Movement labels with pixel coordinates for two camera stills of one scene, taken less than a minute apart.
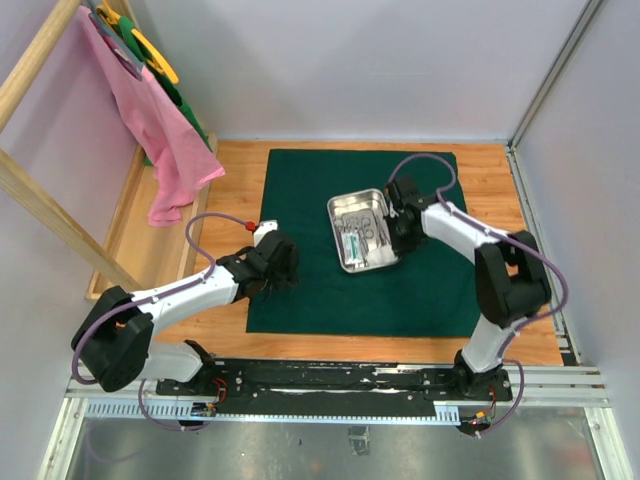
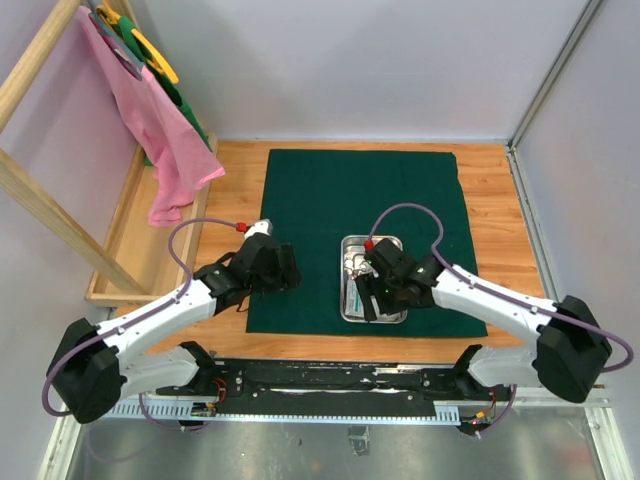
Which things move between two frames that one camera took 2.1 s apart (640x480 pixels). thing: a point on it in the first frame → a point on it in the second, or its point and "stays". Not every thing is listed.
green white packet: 352,247 → 354,302
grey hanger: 115,41 stays
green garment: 125,26 stays
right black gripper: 404,248 → 366,284
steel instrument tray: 362,232 → 353,263
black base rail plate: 332,389 stays
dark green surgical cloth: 431,292 stays
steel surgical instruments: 378,228 → 355,266
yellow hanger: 157,61 stays
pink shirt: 178,159 stays
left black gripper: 287,277 stays
